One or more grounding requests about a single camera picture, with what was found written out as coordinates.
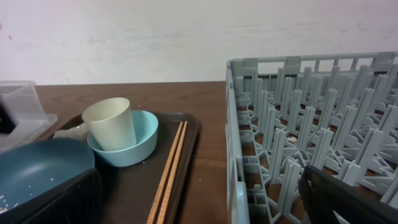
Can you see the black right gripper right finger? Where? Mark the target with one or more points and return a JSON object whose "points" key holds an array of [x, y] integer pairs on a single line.
{"points": [[324, 197]]}

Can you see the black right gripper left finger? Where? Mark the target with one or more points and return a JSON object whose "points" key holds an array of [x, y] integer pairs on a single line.
{"points": [[77, 200]]}

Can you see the dark blue plate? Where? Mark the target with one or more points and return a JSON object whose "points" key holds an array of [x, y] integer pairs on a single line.
{"points": [[46, 164]]}

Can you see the cream white cup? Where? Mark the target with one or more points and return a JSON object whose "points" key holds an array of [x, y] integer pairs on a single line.
{"points": [[110, 122]]}

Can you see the light blue bowl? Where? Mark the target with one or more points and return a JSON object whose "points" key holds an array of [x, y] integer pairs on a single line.
{"points": [[146, 127]]}

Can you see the grey dishwasher rack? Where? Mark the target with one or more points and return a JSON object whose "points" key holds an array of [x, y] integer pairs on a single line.
{"points": [[336, 112]]}

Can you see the clear plastic bin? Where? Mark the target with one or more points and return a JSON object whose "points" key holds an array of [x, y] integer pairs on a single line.
{"points": [[23, 118]]}

